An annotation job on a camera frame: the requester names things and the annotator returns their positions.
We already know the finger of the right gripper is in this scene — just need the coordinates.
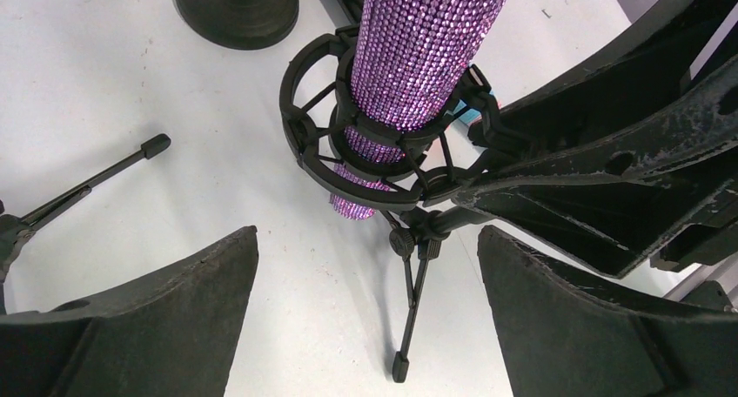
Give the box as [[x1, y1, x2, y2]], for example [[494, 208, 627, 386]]
[[500, 0, 737, 146], [455, 58, 737, 279]]

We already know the teal blue microphone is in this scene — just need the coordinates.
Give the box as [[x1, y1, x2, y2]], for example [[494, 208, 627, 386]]
[[453, 102, 487, 127]]

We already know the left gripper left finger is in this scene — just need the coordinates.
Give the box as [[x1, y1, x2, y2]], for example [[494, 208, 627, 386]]
[[1, 226, 258, 396]]

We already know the black round base stand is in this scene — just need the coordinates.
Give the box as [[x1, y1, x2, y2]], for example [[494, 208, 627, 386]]
[[175, 0, 299, 50]]

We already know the purple glitter microphone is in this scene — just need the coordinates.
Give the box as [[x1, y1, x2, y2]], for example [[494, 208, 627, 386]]
[[332, 0, 507, 191]]

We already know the black tripod clip stand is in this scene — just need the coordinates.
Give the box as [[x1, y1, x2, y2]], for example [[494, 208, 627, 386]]
[[1, 133, 171, 315]]

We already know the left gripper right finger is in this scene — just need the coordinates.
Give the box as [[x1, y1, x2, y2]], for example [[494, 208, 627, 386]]
[[478, 225, 737, 396]]

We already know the black shock mount tripod stand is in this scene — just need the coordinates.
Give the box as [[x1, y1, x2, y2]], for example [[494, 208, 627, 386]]
[[279, 25, 500, 383]]

